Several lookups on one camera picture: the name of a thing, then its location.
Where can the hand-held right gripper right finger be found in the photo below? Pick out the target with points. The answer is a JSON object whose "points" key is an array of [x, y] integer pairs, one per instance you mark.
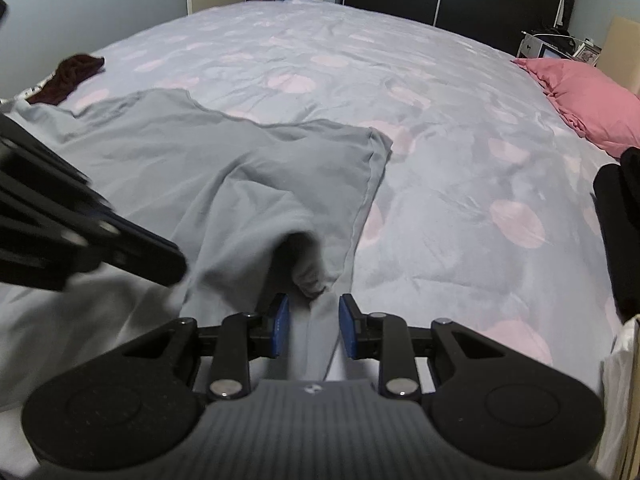
{"points": [[346, 327]]}

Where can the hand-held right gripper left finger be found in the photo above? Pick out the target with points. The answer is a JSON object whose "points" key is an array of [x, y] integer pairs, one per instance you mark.
{"points": [[281, 325]]}

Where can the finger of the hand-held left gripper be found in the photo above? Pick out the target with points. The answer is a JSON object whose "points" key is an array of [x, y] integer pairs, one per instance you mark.
{"points": [[150, 257]]}

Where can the grey t-shirt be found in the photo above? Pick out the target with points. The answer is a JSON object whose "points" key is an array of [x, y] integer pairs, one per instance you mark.
{"points": [[250, 160]]}

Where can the white folded clothes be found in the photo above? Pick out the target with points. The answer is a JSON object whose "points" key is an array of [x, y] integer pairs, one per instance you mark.
{"points": [[620, 400]]}

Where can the black folded clothes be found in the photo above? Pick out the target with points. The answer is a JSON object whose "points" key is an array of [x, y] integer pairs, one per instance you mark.
{"points": [[622, 235]]}

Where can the black white patterned cloth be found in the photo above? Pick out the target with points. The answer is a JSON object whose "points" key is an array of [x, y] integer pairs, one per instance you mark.
{"points": [[35, 91]]}

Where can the dark red garment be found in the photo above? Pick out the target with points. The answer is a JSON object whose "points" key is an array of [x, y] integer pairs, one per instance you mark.
{"points": [[70, 75]]}

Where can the polka dot bed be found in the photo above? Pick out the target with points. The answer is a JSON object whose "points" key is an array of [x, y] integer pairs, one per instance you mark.
{"points": [[450, 135]]}

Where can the pink pillow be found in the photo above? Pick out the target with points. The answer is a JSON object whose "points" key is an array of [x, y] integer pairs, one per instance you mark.
{"points": [[585, 95]]}

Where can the white nightstand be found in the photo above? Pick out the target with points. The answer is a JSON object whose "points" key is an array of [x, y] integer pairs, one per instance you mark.
{"points": [[540, 49]]}

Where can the beige padded headboard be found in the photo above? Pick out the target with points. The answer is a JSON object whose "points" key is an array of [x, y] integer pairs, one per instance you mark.
{"points": [[622, 55]]}

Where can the photo frame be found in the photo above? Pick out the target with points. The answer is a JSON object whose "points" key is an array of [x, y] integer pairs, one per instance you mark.
{"points": [[587, 54]]}

